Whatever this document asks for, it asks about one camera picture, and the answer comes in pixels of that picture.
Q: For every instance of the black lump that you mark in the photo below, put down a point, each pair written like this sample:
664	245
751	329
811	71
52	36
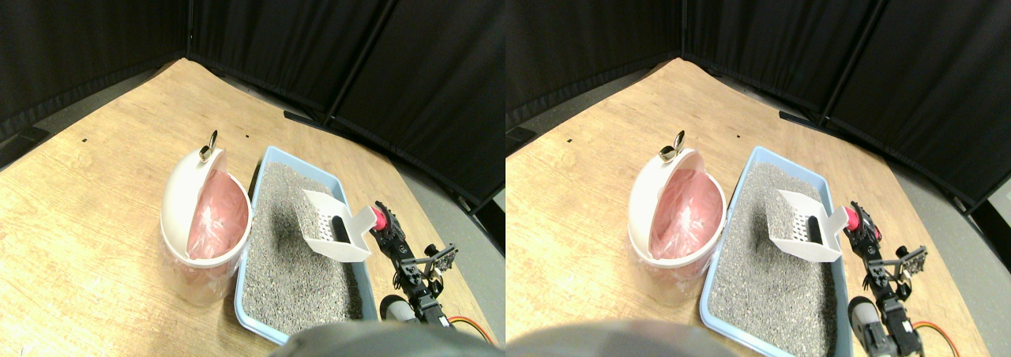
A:
814	229
340	231

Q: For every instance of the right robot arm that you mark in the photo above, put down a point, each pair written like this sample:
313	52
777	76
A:
869	325
426	300

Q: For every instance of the blue litter tray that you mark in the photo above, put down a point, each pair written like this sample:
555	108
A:
750	294
284	286

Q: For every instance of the black curtain stand foot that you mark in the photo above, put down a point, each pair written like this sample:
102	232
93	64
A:
798	118
304	118

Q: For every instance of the white bin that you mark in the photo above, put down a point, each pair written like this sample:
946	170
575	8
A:
644	207
178	207

